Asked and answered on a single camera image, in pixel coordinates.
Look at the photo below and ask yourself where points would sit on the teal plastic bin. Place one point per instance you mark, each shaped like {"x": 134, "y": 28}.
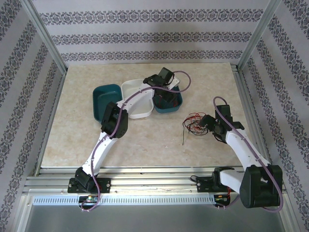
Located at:
{"x": 106, "y": 96}
{"x": 169, "y": 110}

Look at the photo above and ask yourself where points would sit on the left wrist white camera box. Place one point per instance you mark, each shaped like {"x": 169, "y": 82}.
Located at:
{"x": 175, "y": 83}

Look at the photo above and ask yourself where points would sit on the grey metal sheet panel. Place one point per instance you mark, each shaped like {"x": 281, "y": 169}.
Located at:
{"x": 154, "y": 220}

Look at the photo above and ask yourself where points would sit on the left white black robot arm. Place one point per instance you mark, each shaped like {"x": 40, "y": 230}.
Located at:
{"x": 103, "y": 147}

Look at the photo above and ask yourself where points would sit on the small connector board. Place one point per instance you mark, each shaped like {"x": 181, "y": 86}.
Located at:
{"x": 90, "y": 198}
{"x": 221, "y": 198}

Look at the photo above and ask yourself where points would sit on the white plastic bin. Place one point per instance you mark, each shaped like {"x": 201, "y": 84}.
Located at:
{"x": 130, "y": 89}

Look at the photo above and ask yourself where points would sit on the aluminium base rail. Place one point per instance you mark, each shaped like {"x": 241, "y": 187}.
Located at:
{"x": 154, "y": 183}

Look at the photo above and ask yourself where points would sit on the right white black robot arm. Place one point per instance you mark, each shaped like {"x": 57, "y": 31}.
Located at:
{"x": 241, "y": 149}

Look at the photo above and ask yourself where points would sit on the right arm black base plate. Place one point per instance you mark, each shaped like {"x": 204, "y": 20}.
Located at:
{"x": 205, "y": 184}

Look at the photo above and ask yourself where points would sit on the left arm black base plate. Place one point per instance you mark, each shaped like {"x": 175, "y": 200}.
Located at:
{"x": 106, "y": 184}

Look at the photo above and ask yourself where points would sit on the aluminium side rail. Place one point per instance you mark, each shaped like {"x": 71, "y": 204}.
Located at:
{"x": 252, "y": 120}
{"x": 50, "y": 113}

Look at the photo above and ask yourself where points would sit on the aluminium corner post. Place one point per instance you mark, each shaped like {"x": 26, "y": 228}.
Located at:
{"x": 43, "y": 33}
{"x": 258, "y": 33}

